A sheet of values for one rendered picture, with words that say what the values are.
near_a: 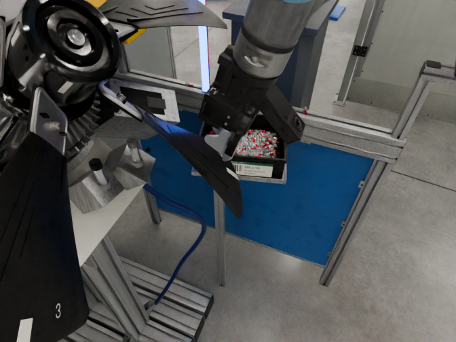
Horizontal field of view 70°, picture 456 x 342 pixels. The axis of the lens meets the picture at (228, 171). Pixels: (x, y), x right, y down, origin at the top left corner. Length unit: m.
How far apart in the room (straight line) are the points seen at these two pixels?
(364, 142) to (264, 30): 0.57
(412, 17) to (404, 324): 1.64
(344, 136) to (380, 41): 1.49
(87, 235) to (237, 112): 0.38
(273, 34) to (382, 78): 2.08
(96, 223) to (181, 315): 0.79
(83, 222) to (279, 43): 0.49
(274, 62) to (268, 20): 0.06
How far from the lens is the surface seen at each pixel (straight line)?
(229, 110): 0.49
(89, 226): 0.70
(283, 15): 0.41
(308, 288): 1.56
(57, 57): 0.45
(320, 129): 0.92
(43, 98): 0.46
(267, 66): 0.44
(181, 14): 0.66
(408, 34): 2.35
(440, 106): 2.59
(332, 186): 1.08
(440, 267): 1.85
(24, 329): 0.43
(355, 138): 0.92
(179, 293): 1.44
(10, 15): 0.54
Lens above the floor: 1.40
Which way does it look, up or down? 47 degrees down
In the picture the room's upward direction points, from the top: straight up
